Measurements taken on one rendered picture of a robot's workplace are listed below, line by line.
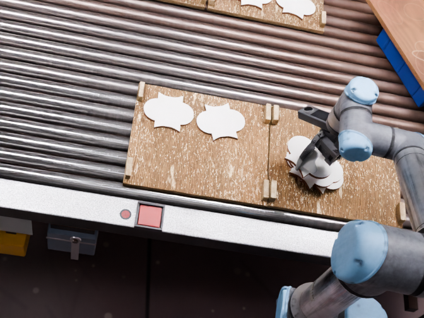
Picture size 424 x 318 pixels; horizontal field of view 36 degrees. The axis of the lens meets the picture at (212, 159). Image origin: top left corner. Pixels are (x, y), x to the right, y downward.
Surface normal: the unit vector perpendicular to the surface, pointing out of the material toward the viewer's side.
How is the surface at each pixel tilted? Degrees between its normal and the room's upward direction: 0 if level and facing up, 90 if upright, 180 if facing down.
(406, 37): 0
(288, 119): 0
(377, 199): 0
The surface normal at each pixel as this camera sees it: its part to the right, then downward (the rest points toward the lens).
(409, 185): -0.78, -0.53
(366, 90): 0.20, -0.50
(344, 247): -0.94, -0.28
